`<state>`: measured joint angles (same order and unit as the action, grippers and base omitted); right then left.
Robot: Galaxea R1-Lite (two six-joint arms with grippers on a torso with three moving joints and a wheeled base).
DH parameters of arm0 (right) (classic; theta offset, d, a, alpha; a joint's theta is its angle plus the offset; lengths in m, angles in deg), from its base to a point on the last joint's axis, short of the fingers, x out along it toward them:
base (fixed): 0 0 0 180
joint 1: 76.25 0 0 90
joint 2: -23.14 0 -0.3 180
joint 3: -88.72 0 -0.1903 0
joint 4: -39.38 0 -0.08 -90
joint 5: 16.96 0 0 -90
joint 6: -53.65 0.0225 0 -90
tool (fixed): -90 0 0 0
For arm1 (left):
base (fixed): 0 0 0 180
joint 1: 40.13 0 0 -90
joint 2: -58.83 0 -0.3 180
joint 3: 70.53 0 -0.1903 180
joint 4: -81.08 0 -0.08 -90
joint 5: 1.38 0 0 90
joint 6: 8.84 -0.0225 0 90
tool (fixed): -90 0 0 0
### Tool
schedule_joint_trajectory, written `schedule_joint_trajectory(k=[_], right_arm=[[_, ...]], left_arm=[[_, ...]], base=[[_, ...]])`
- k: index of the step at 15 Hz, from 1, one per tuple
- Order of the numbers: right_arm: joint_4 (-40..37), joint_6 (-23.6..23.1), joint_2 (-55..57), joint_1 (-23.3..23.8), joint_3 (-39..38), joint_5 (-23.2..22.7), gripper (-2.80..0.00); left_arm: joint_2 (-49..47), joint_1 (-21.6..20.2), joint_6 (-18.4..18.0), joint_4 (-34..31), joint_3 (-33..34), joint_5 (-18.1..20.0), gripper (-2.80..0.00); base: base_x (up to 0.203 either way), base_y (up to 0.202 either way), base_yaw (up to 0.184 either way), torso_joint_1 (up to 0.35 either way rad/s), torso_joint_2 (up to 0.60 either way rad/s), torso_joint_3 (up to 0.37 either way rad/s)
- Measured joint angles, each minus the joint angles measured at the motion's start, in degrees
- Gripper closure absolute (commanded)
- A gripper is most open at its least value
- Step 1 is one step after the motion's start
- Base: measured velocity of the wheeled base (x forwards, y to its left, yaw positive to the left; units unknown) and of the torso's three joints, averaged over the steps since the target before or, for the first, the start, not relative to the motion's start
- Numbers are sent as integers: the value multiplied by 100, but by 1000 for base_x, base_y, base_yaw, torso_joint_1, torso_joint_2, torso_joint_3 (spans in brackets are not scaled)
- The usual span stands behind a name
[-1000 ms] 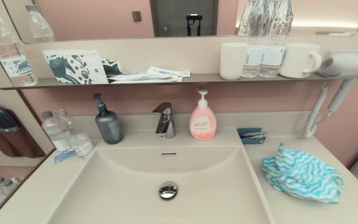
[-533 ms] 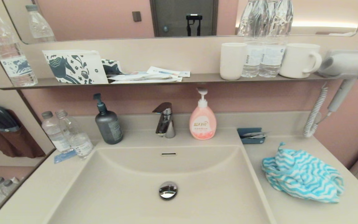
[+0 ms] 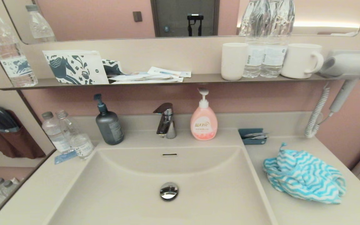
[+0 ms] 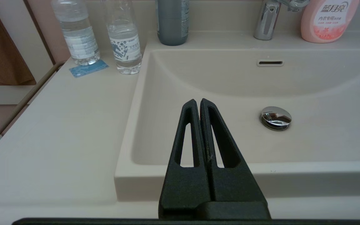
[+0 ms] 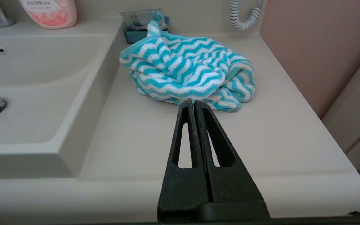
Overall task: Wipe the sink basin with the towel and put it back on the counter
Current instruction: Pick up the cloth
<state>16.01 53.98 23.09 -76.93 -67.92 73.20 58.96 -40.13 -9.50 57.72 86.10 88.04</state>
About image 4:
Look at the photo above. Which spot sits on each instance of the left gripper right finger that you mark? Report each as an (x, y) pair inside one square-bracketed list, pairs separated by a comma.
[(236, 184)]

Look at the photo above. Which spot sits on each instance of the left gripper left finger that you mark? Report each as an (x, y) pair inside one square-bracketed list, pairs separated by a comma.
[(186, 187)]

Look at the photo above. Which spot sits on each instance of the chrome sink faucet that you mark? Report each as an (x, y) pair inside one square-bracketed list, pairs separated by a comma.
[(266, 22)]

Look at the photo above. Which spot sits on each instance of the beige sink basin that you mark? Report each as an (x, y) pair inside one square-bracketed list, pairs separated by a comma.
[(230, 81)]

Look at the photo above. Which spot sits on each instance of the clear water bottles on counter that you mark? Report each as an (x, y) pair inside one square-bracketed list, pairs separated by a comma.
[(125, 47)]

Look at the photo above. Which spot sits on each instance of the small blue card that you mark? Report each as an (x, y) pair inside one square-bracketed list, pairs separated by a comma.
[(88, 68)]

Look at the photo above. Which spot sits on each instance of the dark grey pump bottle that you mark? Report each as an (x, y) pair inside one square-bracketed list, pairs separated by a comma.
[(172, 25)]

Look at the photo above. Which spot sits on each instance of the pink soap pump bottle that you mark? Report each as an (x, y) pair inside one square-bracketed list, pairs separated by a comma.
[(327, 25)]

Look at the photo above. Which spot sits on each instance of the water bottle plain white label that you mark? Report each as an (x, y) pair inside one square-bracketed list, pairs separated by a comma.
[(78, 37)]

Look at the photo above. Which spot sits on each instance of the brown fabric pocket holder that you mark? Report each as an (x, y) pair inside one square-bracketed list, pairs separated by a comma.
[(2, 59)]

